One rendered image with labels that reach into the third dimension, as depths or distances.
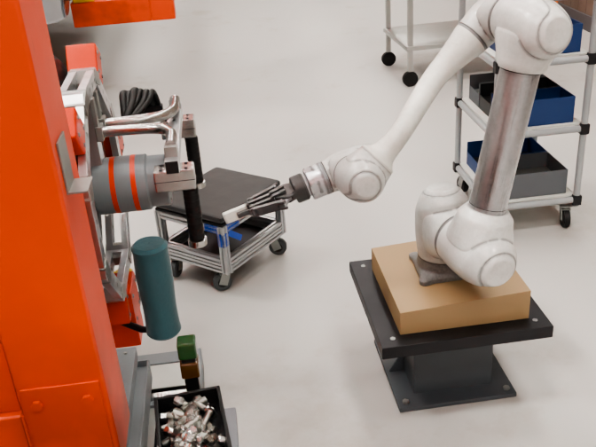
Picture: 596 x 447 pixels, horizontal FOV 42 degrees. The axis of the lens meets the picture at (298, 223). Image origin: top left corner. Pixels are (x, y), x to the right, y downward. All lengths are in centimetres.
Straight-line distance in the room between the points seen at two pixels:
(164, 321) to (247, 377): 71
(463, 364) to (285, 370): 59
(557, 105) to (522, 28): 140
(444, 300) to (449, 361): 27
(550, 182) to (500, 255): 140
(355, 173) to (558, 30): 57
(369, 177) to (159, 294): 58
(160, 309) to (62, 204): 70
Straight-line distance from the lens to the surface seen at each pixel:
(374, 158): 187
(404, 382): 252
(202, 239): 181
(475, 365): 248
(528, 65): 195
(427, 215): 223
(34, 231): 132
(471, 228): 206
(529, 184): 338
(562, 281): 312
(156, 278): 188
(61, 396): 149
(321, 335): 276
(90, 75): 190
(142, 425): 224
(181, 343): 165
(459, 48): 207
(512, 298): 228
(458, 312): 225
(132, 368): 235
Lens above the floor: 160
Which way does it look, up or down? 27 degrees down
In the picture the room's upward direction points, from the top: 4 degrees counter-clockwise
